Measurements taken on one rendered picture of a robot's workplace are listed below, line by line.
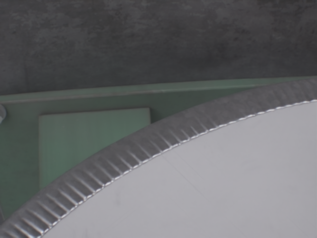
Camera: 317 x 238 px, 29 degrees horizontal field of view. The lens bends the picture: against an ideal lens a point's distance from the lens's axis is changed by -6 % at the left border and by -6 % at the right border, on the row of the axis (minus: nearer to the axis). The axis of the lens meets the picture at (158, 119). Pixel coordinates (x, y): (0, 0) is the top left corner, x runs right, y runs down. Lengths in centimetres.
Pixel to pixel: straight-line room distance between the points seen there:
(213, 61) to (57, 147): 27
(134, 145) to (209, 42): 32
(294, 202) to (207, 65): 39
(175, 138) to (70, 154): 28
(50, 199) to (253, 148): 22
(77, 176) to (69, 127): 32
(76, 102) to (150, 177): 35
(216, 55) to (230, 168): 34
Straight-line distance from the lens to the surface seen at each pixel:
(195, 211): 64
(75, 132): 97
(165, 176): 66
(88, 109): 100
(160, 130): 71
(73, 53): 95
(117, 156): 68
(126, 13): 91
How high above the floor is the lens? 74
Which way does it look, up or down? 44 degrees down
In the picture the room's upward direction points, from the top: 170 degrees clockwise
